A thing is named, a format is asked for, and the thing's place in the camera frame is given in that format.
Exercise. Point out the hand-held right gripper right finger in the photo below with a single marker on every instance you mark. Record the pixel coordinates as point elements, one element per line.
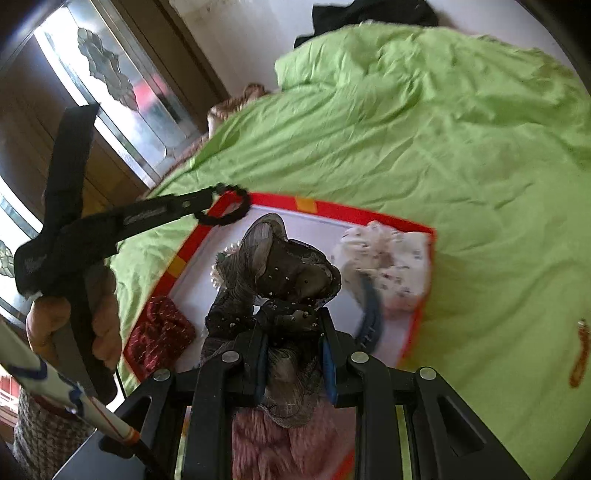
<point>328,364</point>

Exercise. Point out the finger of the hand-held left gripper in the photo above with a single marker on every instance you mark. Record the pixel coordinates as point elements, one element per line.
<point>157,212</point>

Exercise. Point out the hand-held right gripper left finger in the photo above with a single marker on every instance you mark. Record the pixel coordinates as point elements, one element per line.
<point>262,364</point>

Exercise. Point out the blue striped headband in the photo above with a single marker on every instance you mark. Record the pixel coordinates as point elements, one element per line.
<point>373,314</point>

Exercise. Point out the black scrunchie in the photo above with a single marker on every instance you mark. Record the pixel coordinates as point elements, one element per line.
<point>242,203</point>

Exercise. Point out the red white plaid scrunchie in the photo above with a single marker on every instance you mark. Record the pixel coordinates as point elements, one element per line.
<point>286,447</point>

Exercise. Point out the grey black organza hair bow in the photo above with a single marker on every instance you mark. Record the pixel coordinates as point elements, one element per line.
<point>286,272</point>

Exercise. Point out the dark red dotted scrunchie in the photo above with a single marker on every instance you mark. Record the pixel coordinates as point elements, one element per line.
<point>157,332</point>

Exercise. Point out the white cherry print scrunchie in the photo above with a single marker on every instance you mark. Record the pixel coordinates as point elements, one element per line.
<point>397,263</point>

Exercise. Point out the red rimmed white box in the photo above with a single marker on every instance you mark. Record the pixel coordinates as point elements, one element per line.
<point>314,230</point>

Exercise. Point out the person's left forearm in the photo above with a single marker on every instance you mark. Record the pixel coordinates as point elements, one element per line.
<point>37,429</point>

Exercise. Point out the person's left hand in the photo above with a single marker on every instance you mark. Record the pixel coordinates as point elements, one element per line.
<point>108,323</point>

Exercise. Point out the brown patterned blanket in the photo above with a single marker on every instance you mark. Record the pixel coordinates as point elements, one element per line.
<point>231,108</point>

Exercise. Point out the wooden glass panel door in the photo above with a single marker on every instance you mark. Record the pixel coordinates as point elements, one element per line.
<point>115,78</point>

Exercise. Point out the green bedsheet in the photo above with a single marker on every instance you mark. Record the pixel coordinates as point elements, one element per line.
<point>415,138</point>

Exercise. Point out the black clothing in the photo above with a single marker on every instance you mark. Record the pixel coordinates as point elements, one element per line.
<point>369,14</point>

